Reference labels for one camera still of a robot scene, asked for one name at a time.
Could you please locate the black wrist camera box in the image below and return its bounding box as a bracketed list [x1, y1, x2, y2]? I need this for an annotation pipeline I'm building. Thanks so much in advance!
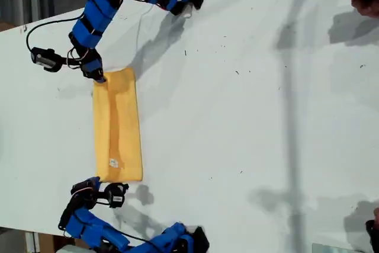
[100, 181, 130, 208]
[30, 46, 81, 73]

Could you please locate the thin white wire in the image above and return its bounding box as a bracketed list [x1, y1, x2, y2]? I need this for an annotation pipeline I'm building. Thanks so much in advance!
[137, 6, 155, 58]

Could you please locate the black camera cable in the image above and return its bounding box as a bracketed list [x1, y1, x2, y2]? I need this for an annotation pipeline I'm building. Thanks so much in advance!
[94, 199, 152, 244]
[25, 12, 85, 52]

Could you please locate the brown cardboard box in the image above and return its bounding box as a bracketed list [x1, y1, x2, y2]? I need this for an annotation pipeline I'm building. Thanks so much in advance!
[38, 233, 57, 253]

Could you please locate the yellow square towel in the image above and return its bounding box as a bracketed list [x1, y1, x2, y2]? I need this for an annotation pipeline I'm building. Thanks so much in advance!
[92, 67, 144, 184]

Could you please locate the white plastic container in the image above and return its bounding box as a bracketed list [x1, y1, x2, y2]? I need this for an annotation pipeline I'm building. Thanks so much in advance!
[54, 244, 92, 253]

